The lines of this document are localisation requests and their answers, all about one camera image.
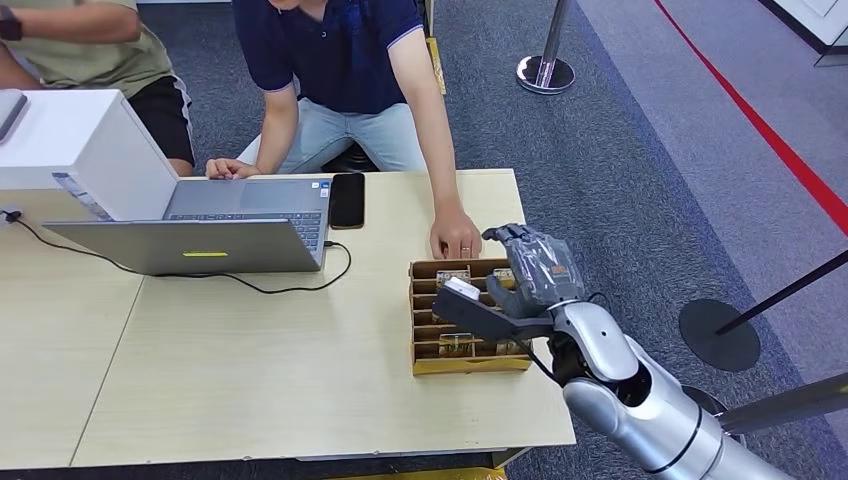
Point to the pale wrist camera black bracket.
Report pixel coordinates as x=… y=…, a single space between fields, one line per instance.
x=477 y=319

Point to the yellow object under table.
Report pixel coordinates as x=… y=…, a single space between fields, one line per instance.
x=424 y=474

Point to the wooden card holder box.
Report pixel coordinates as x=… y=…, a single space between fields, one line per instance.
x=470 y=366

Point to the black stanchion with round base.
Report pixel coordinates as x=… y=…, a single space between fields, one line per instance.
x=719 y=334

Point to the yellow wooden panel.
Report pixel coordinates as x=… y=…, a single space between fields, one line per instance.
x=436 y=66

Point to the person's right forearm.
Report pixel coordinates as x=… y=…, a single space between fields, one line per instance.
x=14 y=69
x=278 y=129

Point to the person's right hand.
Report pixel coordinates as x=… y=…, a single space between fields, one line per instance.
x=232 y=169

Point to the grey open laptop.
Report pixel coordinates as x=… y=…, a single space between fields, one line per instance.
x=199 y=248

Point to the black smartphone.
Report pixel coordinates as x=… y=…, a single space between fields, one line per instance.
x=347 y=201

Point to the person's left hand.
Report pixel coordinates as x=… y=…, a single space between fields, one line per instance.
x=456 y=232

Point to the black stool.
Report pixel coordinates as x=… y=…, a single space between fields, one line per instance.
x=351 y=162

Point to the chrome stanchion post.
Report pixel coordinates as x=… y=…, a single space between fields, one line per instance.
x=544 y=69

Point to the grey flat device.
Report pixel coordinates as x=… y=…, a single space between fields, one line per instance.
x=10 y=112

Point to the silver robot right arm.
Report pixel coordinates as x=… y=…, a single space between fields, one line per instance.
x=596 y=338

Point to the white box cabinet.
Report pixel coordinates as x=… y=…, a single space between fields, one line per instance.
x=66 y=132

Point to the white platform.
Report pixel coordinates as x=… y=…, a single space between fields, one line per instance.
x=815 y=16

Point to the person's left forearm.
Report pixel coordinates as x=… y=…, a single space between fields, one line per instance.
x=79 y=23
x=434 y=146

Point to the person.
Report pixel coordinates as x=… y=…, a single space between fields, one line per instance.
x=338 y=60
x=99 y=60

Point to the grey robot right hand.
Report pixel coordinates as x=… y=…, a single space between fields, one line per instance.
x=543 y=272

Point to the black wristwatch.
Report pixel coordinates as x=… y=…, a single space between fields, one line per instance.
x=9 y=25

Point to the dark stanchion with chrome base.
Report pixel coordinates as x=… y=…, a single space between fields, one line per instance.
x=788 y=401

